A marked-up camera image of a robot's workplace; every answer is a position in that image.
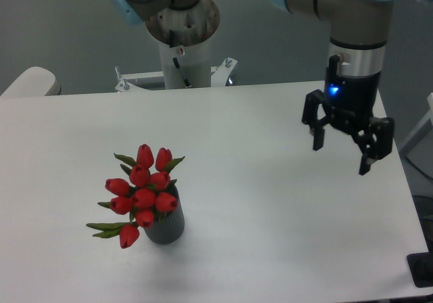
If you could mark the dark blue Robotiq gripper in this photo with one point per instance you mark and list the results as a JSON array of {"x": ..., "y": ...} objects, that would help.
[{"x": 348, "y": 105}]

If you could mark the red tulip bouquet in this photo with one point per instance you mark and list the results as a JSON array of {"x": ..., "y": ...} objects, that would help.
[{"x": 144, "y": 197}]

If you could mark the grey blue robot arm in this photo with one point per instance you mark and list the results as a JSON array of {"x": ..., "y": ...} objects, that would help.
[{"x": 359, "y": 33}]

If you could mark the dark grey ribbed vase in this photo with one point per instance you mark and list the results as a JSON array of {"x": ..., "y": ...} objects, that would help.
[{"x": 168, "y": 229}]

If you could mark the white furniture at right edge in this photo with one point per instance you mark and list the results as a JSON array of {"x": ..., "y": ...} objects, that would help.
[{"x": 418, "y": 132}]

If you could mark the black device at table edge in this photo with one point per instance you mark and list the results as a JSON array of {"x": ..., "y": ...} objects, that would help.
[{"x": 420, "y": 265}]

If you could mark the beige chair back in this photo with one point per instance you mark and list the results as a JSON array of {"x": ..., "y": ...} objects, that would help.
[{"x": 33, "y": 82}]

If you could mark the white metal base frame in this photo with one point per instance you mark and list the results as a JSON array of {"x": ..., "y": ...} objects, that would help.
[{"x": 220, "y": 77}]

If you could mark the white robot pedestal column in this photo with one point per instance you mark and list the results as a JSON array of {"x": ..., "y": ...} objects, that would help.
[{"x": 186, "y": 66}]

